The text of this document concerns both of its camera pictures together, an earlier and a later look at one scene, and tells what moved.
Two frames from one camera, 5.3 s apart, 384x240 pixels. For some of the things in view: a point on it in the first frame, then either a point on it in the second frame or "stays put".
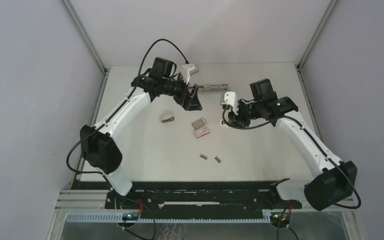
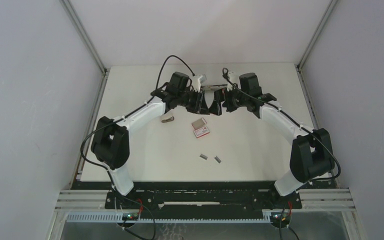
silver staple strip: x=203 y=156 stays put
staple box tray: x=199 y=123 stays put
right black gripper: x=237 y=118 -> x=221 y=95
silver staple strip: x=217 y=159 stays put
